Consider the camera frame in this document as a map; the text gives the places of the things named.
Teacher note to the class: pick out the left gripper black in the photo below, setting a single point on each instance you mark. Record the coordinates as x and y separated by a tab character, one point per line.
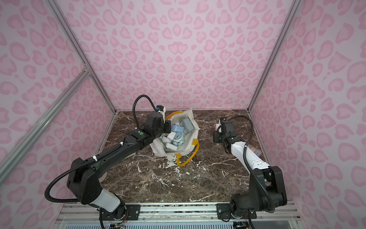
167	127

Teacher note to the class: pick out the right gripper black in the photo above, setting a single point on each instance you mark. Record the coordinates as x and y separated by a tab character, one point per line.
217	136

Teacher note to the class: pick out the white canvas bag yellow handles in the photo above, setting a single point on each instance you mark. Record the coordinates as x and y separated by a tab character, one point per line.
188	150

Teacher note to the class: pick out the white rectangular digital clock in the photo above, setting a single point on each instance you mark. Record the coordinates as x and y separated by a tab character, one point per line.
169	147

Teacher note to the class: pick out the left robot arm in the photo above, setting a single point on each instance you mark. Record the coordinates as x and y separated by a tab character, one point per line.
84	182

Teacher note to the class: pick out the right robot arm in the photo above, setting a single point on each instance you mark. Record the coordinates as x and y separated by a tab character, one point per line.
266	190

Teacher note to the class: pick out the blue round twin-bell clock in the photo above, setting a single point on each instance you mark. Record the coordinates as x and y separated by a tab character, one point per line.
178	141

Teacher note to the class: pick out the grey blue square clock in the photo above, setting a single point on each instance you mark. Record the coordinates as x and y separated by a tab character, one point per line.
187	125

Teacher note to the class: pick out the clear marker pack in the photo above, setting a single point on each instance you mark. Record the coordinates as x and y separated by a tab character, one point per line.
255	150

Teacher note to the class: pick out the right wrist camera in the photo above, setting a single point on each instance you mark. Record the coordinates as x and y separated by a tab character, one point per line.
218	125

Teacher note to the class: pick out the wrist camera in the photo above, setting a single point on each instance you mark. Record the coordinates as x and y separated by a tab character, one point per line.
218	125
160	109

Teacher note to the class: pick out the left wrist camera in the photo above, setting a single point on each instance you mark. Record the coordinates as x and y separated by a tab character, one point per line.
160	109

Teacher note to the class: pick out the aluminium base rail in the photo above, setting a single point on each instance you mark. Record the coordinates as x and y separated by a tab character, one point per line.
186	215

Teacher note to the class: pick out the left frame aluminium strut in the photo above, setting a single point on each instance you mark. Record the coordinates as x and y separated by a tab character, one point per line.
23	146

